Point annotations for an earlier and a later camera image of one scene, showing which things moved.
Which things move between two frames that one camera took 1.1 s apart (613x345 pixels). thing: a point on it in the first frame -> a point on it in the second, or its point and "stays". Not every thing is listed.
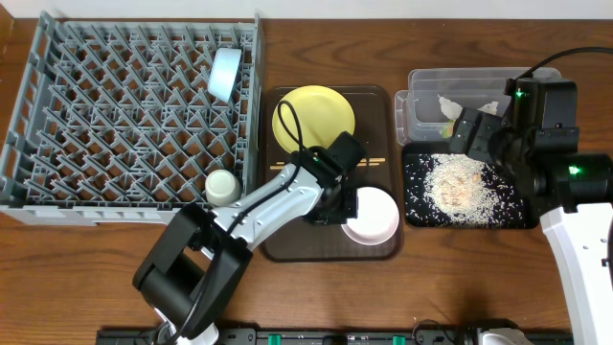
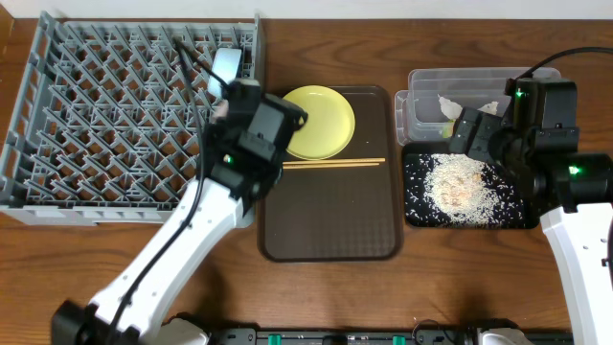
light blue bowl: x=224 y=71 stays
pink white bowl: x=377 y=217 -> x=221 y=108
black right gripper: x=478 y=146 stays
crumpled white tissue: x=453 y=110 stays
